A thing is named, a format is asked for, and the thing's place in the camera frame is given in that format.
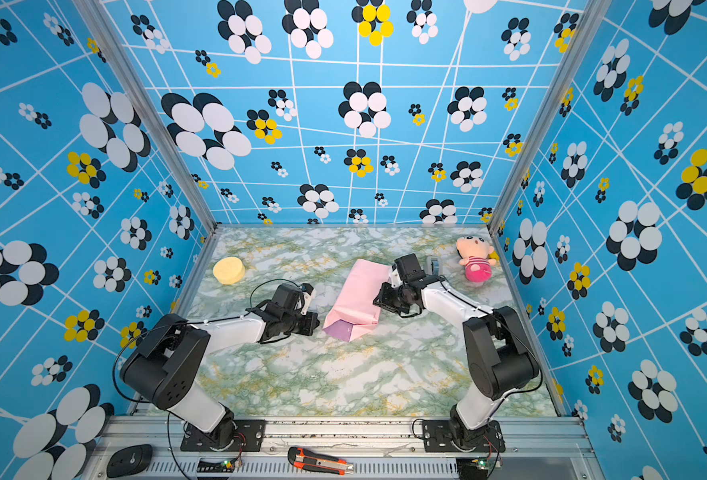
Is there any pink plush doll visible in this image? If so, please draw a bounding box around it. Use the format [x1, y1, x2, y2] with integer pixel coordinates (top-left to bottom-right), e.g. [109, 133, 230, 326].
[455, 236, 497, 283]

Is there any aluminium frame post left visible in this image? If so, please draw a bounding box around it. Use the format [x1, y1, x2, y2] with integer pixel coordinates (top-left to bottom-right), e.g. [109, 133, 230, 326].
[74, 0, 218, 235]

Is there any aluminium frame post right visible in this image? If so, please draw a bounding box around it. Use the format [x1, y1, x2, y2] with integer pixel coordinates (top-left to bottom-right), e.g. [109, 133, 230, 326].
[489, 0, 611, 237]

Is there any aluminium frame post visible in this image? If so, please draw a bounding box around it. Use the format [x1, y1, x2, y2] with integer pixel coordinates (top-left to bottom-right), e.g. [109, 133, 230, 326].
[74, 0, 218, 235]
[489, 0, 611, 237]

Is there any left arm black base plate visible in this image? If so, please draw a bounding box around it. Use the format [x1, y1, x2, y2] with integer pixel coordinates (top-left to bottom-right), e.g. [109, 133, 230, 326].
[180, 419, 267, 453]

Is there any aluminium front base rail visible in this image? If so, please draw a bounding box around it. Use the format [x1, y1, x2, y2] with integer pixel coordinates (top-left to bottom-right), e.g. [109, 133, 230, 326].
[83, 416, 605, 479]

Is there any small grey white device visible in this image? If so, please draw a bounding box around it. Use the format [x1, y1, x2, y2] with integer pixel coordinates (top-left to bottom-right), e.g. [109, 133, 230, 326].
[427, 257, 441, 276]

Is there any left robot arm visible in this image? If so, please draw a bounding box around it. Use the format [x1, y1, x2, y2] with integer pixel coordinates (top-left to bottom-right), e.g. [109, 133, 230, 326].
[120, 282, 320, 450]

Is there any black computer mouse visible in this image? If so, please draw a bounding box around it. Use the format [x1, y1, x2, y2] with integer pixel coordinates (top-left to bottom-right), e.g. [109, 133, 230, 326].
[106, 444, 154, 479]

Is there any right small circuit board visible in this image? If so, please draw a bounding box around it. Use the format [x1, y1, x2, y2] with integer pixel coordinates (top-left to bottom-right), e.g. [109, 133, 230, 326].
[455, 458, 493, 479]

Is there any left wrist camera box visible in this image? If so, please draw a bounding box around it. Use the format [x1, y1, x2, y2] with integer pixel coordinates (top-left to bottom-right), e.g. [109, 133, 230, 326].
[301, 283, 315, 315]

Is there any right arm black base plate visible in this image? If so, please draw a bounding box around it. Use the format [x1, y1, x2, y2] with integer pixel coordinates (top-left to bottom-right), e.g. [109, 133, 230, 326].
[421, 420, 507, 454]

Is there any small circuit board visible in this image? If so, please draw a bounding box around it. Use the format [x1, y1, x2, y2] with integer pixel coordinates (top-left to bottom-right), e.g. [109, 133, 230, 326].
[455, 458, 493, 479]
[197, 459, 241, 474]

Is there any left small circuit board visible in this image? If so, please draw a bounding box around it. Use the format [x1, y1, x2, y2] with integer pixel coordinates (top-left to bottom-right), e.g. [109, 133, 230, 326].
[197, 459, 241, 474]

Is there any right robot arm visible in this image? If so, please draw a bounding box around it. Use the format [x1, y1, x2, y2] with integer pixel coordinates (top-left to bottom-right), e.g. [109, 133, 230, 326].
[373, 254, 541, 451]

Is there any orange black utility knife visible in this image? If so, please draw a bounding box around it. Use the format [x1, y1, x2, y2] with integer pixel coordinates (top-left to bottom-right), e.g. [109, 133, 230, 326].
[288, 447, 355, 476]

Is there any purple wrapping paper sheet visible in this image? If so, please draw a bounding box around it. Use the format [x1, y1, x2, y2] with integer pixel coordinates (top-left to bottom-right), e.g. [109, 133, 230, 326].
[324, 259, 391, 342]

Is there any yellow round sponge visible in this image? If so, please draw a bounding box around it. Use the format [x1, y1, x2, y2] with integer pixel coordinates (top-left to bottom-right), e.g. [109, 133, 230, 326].
[213, 257, 246, 285]

